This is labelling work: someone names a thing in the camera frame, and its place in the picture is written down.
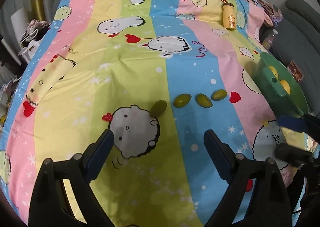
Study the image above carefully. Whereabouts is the pile of printed clothes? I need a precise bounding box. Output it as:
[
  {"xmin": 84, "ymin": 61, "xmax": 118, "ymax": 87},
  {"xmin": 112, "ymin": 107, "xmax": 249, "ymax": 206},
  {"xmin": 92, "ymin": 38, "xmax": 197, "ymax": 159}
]
[{"xmin": 18, "ymin": 19, "xmax": 52, "ymax": 63}]

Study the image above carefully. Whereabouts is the yellow bottle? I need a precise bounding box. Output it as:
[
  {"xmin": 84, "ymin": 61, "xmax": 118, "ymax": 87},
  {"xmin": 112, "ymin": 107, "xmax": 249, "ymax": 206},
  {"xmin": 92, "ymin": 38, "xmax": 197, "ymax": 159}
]
[{"xmin": 218, "ymin": 0, "xmax": 237, "ymax": 29}]

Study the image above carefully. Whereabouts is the red snack packet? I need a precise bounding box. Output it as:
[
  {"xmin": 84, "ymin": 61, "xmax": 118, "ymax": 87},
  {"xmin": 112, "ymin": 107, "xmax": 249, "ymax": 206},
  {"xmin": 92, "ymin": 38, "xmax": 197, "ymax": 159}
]
[{"xmin": 287, "ymin": 60, "xmax": 303, "ymax": 82}]

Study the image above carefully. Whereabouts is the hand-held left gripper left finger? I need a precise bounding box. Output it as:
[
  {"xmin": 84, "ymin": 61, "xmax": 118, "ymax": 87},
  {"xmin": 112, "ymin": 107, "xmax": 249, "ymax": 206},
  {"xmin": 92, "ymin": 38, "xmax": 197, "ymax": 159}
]
[{"xmin": 28, "ymin": 129, "xmax": 115, "ymax": 227}]

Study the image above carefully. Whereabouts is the grey sofa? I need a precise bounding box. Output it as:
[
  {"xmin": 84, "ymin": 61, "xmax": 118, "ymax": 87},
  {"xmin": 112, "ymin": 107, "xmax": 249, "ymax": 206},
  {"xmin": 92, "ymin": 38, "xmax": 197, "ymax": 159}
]
[{"xmin": 269, "ymin": 0, "xmax": 320, "ymax": 111}]

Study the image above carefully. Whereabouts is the yellow orange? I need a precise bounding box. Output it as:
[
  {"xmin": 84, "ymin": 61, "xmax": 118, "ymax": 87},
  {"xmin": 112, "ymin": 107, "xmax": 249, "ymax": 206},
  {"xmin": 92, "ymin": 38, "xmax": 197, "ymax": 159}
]
[{"xmin": 279, "ymin": 80, "xmax": 292, "ymax": 94}]

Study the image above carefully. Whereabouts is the small green fruit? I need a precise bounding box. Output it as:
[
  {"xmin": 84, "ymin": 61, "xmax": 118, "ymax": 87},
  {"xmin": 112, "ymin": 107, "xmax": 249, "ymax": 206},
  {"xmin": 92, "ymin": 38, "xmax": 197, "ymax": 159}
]
[
  {"xmin": 195, "ymin": 93, "xmax": 213, "ymax": 108},
  {"xmin": 149, "ymin": 100, "xmax": 167, "ymax": 117},
  {"xmin": 174, "ymin": 94, "xmax": 192, "ymax": 108},
  {"xmin": 211, "ymin": 89, "xmax": 228, "ymax": 101}
]

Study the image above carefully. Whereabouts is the green plastic bowl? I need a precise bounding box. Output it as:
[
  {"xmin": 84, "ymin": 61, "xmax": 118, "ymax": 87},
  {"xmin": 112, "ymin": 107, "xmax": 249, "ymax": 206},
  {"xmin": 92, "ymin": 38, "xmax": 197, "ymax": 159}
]
[{"xmin": 252, "ymin": 51, "xmax": 310, "ymax": 118}]

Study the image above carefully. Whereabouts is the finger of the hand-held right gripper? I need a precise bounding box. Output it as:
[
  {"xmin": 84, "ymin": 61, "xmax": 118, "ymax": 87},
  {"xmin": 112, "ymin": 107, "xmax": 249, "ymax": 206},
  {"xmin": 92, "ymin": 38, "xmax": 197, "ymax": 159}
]
[
  {"xmin": 277, "ymin": 114, "xmax": 320, "ymax": 140},
  {"xmin": 274, "ymin": 142, "xmax": 316, "ymax": 169}
]

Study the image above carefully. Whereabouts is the striped cartoon printed blanket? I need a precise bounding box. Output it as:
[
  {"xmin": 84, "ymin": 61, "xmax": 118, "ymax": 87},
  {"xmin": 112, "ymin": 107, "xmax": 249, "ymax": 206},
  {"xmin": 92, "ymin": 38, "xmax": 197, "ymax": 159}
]
[{"xmin": 0, "ymin": 0, "xmax": 320, "ymax": 227}]

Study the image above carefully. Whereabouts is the small box on sofa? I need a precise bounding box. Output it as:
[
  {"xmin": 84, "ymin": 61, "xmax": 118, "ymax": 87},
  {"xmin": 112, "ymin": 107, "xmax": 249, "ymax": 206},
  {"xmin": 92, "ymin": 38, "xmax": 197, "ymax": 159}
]
[{"xmin": 261, "ymin": 28, "xmax": 279, "ymax": 51}]

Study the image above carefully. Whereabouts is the yellow lemon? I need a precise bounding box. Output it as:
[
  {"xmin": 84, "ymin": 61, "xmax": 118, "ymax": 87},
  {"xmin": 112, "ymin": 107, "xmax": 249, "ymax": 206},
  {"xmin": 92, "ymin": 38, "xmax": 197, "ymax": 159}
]
[{"xmin": 268, "ymin": 65, "xmax": 280, "ymax": 78}]

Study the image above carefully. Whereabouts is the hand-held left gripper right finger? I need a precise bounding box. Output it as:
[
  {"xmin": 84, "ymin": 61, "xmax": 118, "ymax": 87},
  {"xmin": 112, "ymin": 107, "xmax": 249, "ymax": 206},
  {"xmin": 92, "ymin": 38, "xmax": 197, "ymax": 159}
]
[{"xmin": 204, "ymin": 129, "xmax": 292, "ymax": 227}]

